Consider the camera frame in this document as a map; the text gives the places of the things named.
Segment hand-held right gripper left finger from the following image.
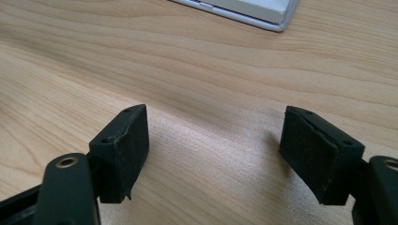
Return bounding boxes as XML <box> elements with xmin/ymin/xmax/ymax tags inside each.
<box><xmin>88</xmin><ymin>104</ymin><xmax>150</xmax><ymax>204</ymax></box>

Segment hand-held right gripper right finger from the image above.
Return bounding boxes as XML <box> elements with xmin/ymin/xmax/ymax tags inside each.
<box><xmin>279</xmin><ymin>105</ymin><xmax>366</xmax><ymax>206</ymax></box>

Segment white wire shelf rack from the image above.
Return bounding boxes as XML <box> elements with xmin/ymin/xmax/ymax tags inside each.
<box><xmin>170</xmin><ymin>0</ymin><xmax>301</xmax><ymax>33</ymax></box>

